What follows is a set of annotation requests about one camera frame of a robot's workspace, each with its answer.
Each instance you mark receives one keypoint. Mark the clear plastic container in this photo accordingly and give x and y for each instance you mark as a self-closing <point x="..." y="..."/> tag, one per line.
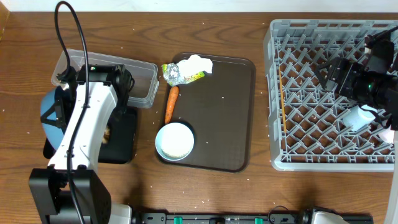
<point x="146" y="84"/>

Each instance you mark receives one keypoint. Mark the pink cup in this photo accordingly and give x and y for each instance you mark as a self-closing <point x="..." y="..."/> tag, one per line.
<point x="387" y="135"/>

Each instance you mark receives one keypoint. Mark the wooden chopstick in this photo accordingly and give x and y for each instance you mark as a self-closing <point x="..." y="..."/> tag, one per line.
<point x="282" y="100"/>

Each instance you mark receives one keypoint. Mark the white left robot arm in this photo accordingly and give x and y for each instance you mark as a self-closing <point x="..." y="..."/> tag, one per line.
<point x="69" y="190"/>

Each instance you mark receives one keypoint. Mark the light blue rice bowl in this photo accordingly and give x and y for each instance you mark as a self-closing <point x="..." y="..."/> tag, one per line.
<point x="174" y="141"/>

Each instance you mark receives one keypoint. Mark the light blue cup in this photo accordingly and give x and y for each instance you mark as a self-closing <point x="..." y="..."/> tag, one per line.
<point x="359" y="117"/>

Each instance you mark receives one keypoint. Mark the black waste bin tray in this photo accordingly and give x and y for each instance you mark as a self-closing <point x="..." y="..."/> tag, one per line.
<point x="118" y="149"/>

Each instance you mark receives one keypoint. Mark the crumpled foil snack wrapper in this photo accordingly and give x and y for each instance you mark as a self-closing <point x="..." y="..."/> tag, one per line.
<point x="173" y="77"/>

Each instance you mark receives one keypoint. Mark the orange carrot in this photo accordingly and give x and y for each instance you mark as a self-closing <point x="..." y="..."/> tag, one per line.
<point x="173" y="96"/>

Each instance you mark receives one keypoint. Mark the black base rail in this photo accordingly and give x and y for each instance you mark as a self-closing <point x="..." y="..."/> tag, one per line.
<point x="278" y="215"/>

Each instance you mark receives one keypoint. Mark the brown food scraps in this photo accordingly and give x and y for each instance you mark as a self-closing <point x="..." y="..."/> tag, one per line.
<point x="106" y="135"/>

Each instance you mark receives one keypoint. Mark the crumpled white tissue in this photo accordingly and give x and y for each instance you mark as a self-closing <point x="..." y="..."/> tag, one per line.
<point x="195" y="64"/>

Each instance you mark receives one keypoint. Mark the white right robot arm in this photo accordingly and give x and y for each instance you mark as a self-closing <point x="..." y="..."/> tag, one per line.
<point x="386" y="99"/>

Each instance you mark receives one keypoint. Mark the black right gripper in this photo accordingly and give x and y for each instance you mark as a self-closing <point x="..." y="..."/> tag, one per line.
<point x="339" y="76"/>

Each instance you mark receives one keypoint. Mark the brown serving tray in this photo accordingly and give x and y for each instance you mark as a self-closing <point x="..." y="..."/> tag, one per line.
<point x="218" y="109"/>

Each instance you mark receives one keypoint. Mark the blue plate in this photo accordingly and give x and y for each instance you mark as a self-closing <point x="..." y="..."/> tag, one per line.
<point x="55" y="112"/>

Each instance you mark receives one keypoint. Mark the grey dishwasher rack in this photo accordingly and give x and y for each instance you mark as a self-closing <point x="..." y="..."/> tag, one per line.
<point x="317" y="139"/>

